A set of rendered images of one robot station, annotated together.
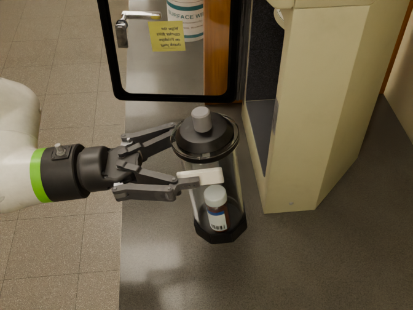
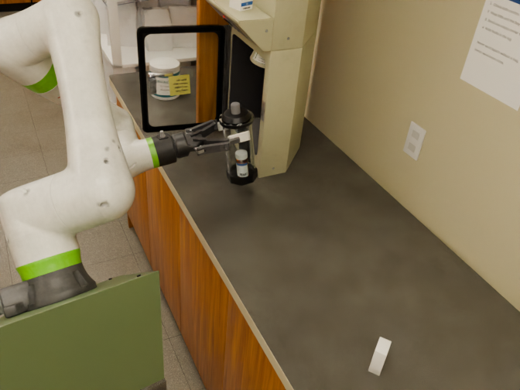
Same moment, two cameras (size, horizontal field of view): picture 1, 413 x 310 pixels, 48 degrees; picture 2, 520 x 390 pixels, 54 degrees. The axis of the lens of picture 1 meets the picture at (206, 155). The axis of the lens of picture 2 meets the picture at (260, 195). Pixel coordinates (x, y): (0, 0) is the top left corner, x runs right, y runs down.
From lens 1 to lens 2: 0.97 m
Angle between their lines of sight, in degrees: 20
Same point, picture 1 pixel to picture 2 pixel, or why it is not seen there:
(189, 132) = (230, 115)
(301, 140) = (277, 124)
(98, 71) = (42, 159)
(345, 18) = (292, 54)
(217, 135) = (244, 114)
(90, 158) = (179, 137)
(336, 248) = (302, 186)
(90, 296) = not seen: hidden behind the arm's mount
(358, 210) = (308, 169)
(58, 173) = (165, 145)
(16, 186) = (142, 155)
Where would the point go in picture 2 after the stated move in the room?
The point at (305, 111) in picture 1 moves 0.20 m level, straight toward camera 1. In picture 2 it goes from (278, 105) to (285, 136)
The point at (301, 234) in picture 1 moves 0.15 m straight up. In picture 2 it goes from (282, 183) to (287, 147)
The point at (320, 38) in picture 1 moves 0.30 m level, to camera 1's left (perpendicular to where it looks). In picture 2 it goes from (282, 65) to (189, 71)
